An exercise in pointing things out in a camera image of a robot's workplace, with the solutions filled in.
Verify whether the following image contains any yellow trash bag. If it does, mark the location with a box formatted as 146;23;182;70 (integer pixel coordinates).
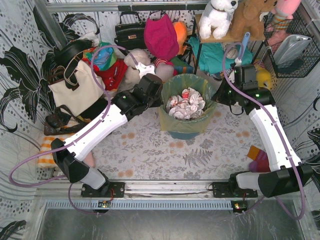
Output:
158;73;216;134

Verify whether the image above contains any teal trash bin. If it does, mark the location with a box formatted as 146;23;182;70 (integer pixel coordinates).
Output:
168;131;203;140

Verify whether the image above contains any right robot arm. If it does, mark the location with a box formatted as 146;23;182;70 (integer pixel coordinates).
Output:
211;64;313;198

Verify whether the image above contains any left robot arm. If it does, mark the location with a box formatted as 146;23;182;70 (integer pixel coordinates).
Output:
51;73;163;196

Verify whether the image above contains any crumpled paper trash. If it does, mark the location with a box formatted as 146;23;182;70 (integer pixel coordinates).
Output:
165;87;206;120

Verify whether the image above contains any magenta cloth bag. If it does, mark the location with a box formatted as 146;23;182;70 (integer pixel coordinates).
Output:
144;13;179;61

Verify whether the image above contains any cream canvas tote bag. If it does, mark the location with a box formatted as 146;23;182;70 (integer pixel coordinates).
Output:
49;60;105;116

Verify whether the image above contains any yellow plush duck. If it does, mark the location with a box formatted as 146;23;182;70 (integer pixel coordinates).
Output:
253;60;272;90

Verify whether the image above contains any cream plush lamb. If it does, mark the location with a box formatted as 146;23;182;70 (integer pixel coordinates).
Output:
124;48;151;86

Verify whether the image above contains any pink white plush doll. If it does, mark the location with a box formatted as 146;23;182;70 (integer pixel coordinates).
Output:
154;58;178;83

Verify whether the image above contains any red cloth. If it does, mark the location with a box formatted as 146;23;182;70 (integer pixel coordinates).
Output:
93;59;128;91

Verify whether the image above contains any teal cloth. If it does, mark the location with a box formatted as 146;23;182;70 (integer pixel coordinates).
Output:
188;37;253;74

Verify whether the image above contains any silver foil pouch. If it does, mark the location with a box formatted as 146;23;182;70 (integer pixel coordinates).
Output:
273;34;312;65

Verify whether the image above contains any brown teddy bear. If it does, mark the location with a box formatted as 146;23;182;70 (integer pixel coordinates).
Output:
230;0;278;40

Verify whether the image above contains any black leather handbag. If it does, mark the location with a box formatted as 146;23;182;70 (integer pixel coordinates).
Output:
114;11;147;50

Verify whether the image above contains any white plush dog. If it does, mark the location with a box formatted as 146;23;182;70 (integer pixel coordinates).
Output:
199;0;239;40

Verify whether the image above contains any orange plush toy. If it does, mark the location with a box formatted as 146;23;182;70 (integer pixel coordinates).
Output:
173;21;188;55

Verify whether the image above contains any pink plush toy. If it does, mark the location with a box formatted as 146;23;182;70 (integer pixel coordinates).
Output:
267;0;301;31

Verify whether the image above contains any purple orange sock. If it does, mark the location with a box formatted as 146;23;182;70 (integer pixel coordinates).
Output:
247;145;271;173

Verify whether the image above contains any pink case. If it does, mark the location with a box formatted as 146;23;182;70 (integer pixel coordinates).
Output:
83;151;96;168

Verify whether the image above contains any brown patterned handbag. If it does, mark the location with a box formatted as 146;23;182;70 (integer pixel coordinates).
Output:
43;105;92;136

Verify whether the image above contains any orange checkered cloth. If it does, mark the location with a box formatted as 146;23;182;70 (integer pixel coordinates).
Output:
36;134;71;168

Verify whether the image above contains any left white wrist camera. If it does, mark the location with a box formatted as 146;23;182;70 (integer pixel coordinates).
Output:
136;62;156;79

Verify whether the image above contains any blue handled mop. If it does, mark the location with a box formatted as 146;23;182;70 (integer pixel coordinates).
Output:
237;31;251;60

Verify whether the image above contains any black wire basket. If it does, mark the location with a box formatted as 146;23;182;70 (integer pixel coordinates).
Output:
264;12;320;78

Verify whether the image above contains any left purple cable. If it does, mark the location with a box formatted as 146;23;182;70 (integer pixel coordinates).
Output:
8;45;141;216

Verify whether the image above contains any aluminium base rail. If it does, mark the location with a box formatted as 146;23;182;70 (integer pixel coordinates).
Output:
37;180;262;200

